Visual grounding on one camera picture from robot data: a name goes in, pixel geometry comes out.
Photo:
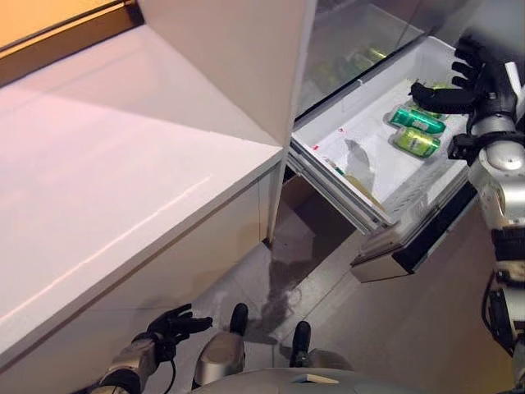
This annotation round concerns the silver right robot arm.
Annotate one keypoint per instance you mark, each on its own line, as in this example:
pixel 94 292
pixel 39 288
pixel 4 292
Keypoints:
pixel 500 184

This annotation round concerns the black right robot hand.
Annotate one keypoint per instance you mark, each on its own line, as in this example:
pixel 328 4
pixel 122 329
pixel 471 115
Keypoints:
pixel 492 94

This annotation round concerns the stainless steel fridge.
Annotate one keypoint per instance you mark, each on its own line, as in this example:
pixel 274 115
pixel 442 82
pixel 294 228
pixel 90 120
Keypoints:
pixel 348 33

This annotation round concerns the dark green drink can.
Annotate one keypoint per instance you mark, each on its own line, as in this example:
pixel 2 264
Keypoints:
pixel 414 119

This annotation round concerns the white fridge drawer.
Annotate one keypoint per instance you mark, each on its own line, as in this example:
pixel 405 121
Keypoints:
pixel 369 123

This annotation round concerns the silver left robot leg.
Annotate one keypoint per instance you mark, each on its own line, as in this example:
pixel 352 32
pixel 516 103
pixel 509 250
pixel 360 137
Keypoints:
pixel 221 357

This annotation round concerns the tall beige cabinet panel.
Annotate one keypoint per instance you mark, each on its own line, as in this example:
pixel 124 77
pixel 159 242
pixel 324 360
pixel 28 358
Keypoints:
pixel 225 61

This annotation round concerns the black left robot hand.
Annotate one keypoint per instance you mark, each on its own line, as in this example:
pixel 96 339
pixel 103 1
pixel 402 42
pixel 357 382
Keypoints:
pixel 176 326

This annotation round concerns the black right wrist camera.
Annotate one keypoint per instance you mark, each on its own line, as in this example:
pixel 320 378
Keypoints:
pixel 463 147

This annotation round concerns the grey robot torso shell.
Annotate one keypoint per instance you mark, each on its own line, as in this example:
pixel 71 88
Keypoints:
pixel 307 383

